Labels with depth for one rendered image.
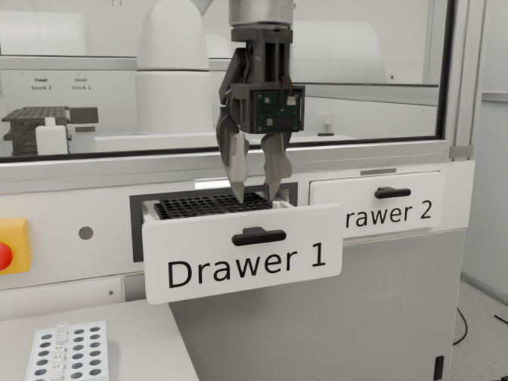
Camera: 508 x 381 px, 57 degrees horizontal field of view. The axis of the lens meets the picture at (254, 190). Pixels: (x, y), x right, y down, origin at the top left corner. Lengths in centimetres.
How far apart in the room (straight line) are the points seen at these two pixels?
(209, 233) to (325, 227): 17
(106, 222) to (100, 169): 9
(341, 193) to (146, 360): 44
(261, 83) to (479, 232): 237
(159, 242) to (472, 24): 72
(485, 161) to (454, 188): 169
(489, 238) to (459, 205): 169
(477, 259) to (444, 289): 174
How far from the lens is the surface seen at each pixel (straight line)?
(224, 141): 58
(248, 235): 61
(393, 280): 102
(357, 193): 88
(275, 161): 61
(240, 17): 55
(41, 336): 67
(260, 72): 53
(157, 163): 75
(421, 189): 97
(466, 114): 103
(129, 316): 75
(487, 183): 273
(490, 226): 274
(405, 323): 109
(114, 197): 76
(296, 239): 68
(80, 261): 79
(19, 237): 73
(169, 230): 61
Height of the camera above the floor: 111
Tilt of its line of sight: 13 degrees down
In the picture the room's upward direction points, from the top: straight up
